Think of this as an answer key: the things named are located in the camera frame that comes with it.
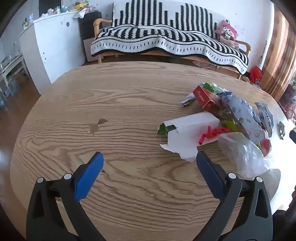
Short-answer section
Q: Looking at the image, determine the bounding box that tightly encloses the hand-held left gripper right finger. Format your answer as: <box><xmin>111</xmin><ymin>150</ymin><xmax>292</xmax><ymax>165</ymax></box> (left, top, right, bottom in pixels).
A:
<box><xmin>195</xmin><ymin>151</ymin><xmax>274</xmax><ymax>241</ymax></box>

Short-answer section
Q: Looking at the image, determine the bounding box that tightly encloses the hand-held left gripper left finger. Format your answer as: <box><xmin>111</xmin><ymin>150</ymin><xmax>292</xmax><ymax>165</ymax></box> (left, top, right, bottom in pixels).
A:
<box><xmin>26</xmin><ymin>152</ymin><xmax>107</xmax><ymax>241</ymax></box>

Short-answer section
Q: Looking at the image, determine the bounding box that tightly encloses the grey blue wrapper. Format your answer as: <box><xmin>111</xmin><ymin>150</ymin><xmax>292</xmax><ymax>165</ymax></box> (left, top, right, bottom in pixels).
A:
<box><xmin>255</xmin><ymin>102</ymin><xmax>274</xmax><ymax>137</ymax></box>

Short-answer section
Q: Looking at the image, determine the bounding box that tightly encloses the green and white carton box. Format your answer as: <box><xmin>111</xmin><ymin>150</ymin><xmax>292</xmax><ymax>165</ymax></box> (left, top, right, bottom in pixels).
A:
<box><xmin>157</xmin><ymin>112</ymin><xmax>221</xmax><ymax>161</ymax></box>

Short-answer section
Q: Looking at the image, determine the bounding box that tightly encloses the blue patterned wrapper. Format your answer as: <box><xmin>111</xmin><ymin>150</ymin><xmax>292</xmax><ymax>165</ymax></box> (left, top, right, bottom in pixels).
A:
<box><xmin>220</xmin><ymin>91</ymin><xmax>266</xmax><ymax>143</ymax></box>

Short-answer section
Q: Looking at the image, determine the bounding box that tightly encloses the small dark green wrapper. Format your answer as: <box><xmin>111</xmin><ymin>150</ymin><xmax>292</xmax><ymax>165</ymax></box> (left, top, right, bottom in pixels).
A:
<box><xmin>278</xmin><ymin>121</ymin><xmax>286</xmax><ymax>140</ymax></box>

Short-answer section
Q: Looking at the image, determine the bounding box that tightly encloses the red and green wrapper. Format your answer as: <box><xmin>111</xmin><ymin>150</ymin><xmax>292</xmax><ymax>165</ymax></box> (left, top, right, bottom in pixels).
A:
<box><xmin>257</xmin><ymin>138</ymin><xmax>271</xmax><ymax>157</ymax></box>

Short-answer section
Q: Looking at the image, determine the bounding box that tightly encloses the curly red ribbon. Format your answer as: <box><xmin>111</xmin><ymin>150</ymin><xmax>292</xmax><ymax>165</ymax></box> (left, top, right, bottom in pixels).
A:
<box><xmin>198</xmin><ymin>126</ymin><xmax>232</xmax><ymax>145</ymax></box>

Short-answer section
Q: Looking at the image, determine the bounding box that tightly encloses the dark red plant pot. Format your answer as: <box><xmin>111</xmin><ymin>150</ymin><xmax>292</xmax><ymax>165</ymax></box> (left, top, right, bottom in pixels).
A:
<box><xmin>279</xmin><ymin>85</ymin><xmax>296</xmax><ymax>108</ymax></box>

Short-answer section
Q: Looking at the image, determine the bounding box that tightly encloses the translucent white plastic bag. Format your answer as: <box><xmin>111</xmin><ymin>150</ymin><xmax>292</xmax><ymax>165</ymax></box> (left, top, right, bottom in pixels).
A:
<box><xmin>218</xmin><ymin>132</ymin><xmax>281</xmax><ymax>200</ymax></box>

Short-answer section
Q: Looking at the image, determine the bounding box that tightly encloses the lime green wrapper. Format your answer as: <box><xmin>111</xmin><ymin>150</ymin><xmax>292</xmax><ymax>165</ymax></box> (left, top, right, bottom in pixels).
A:
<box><xmin>223</xmin><ymin>120</ymin><xmax>238</xmax><ymax>132</ymax></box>

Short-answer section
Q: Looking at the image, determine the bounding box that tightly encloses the red bag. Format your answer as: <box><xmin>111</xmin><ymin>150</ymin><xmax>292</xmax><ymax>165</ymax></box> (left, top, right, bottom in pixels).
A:
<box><xmin>249</xmin><ymin>66</ymin><xmax>263</xmax><ymax>84</ymax></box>

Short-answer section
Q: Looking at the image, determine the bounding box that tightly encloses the crumpled white wrapper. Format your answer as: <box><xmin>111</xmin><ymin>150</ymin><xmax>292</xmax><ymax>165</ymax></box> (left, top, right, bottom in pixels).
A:
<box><xmin>180</xmin><ymin>93</ymin><xmax>197</xmax><ymax>107</ymax></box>

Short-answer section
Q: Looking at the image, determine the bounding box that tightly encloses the red cardboard box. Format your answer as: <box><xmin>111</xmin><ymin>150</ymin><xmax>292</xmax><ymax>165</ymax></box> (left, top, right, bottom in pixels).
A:
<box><xmin>193</xmin><ymin>85</ymin><xmax>222</xmax><ymax>109</ymax></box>

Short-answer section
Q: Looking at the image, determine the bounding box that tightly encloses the brown curtain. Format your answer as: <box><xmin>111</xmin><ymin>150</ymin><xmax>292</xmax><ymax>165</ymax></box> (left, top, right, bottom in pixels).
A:
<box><xmin>261</xmin><ymin>7</ymin><xmax>293</xmax><ymax>100</ymax></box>

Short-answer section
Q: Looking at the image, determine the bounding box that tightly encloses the green foil wrapper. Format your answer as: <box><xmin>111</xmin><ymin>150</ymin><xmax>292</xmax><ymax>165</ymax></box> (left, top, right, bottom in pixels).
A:
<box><xmin>201</xmin><ymin>82</ymin><xmax>223</xmax><ymax>94</ymax></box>

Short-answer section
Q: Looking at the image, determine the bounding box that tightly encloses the flat cardboard piece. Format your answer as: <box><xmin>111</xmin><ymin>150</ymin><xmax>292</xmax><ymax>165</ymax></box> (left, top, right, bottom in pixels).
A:
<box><xmin>193</xmin><ymin>61</ymin><xmax>211</xmax><ymax>69</ymax></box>

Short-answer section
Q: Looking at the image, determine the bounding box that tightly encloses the pink plush toy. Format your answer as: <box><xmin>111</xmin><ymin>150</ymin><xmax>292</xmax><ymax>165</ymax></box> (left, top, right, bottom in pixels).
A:
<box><xmin>215</xmin><ymin>20</ymin><xmax>240</xmax><ymax>49</ymax></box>

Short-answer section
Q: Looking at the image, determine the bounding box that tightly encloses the white wooden chair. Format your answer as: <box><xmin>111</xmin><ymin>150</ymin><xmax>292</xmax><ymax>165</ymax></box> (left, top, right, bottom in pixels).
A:
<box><xmin>0</xmin><ymin>54</ymin><xmax>30</xmax><ymax>93</ymax></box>

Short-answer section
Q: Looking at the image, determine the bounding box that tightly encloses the white cabinet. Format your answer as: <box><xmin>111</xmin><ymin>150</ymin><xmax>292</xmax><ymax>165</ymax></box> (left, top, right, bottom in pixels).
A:
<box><xmin>18</xmin><ymin>10</ymin><xmax>87</xmax><ymax>85</ymax></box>

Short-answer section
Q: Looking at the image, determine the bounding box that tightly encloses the sofa with striped blanket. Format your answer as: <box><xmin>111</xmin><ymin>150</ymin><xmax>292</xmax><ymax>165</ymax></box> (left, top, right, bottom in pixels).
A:
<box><xmin>90</xmin><ymin>0</ymin><xmax>250</xmax><ymax>75</ymax></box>

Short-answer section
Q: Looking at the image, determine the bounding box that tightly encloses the dark narrow cabinet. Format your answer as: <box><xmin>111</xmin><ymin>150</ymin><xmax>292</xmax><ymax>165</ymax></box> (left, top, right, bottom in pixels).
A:
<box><xmin>78</xmin><ymin>10</ymin><xmax>102</xmax><ymax>63</ymax></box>

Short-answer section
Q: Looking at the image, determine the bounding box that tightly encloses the wooden sofa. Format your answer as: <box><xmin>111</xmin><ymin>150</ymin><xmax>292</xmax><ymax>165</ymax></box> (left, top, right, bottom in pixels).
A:
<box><xmin>93</xmin><ymin>19</ymin><xmax>251</xmax><ymax>79</ymax></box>

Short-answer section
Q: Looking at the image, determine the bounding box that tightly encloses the group of small toys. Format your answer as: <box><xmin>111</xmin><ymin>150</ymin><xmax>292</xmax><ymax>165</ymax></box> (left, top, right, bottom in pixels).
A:
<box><xmin>23</xmin><ymin>1</ymin><xmax>93</xmax><ymax>26</ymax></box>

